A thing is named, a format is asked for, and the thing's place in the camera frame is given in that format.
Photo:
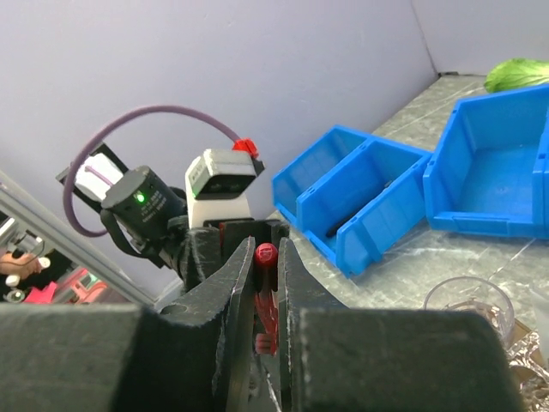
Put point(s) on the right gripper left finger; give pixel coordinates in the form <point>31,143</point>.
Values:
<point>193,356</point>

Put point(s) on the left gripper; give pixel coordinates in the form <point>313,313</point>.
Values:
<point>152,224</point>

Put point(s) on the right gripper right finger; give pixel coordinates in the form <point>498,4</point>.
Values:
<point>335,358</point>

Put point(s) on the red toothbrush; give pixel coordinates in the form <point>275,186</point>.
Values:
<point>266,281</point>

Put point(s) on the clear faceted plastic cup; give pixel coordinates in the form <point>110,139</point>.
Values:
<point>473,294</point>

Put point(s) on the clear plastic tray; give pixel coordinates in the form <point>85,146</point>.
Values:
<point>525,361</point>

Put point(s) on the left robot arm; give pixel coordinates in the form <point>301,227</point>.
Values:
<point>194,230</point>

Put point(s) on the blue bin with toiletries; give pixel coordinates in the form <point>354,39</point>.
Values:
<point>353,195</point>

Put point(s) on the blue bin with cups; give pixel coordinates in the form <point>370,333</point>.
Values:
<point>489,172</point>

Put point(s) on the green napa cabbage toy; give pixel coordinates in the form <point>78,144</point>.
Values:
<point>517,73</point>

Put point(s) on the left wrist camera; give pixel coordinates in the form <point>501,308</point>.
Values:
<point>216,180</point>

